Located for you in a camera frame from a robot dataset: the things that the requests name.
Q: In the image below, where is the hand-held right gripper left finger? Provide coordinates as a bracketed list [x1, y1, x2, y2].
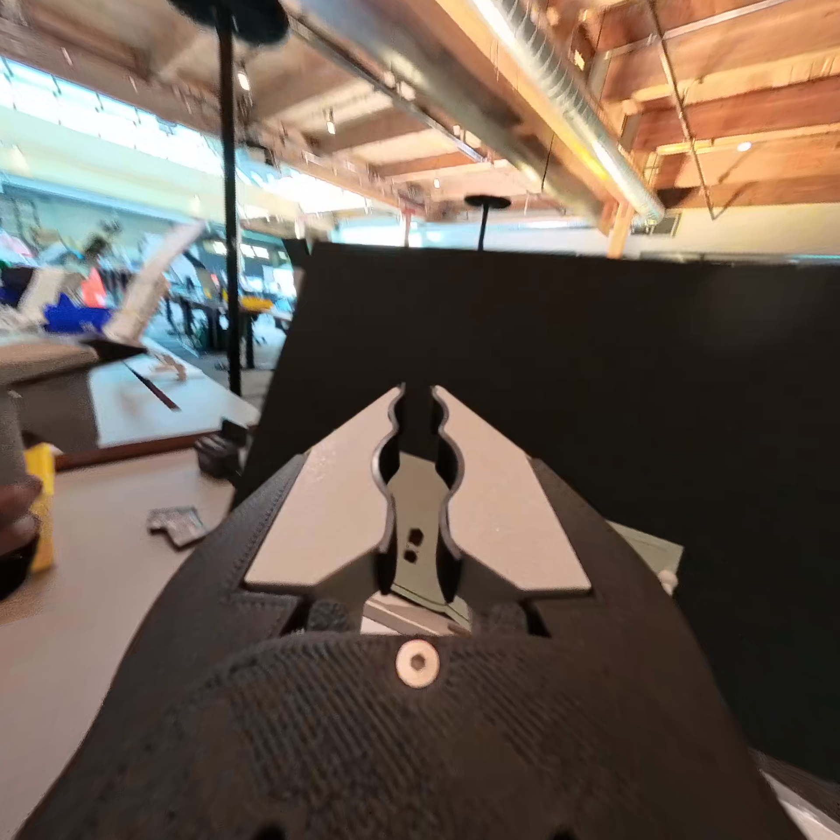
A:
[243, 386, 406, 601]

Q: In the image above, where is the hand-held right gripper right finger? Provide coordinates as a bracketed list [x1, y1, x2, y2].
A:
[432, 386, 593, 603]

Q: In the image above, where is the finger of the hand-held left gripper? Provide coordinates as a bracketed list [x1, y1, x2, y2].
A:
[0, 335, 151, 462]

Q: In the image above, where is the person's left hand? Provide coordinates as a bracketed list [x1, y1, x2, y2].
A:
[0, 478, 46, 560]

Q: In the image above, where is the yellow plastic bin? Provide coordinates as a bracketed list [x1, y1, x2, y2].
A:
[23, 443, 59, 573]

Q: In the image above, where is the blue storage bin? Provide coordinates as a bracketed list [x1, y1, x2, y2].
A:
[41, 292, 114, 334]

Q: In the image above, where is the printed instruction booklet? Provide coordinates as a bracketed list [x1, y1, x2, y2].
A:
[386, 453, 685, 624]

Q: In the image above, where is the grey wooden-edged table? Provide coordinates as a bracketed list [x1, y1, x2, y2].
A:
[56, 338, 262, 472]

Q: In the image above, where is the small black battery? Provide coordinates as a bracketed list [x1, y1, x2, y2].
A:
[146, 505, 210, 550]

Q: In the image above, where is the leaning printed board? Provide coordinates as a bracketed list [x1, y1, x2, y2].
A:
[105, 220, 210, 345]

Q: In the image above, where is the black disc-topped pole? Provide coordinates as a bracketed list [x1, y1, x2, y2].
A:
[462, 193, 513, 252]

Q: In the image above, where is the silver ceiling duct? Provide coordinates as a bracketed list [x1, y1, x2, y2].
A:
[482, 0, 669, 224]

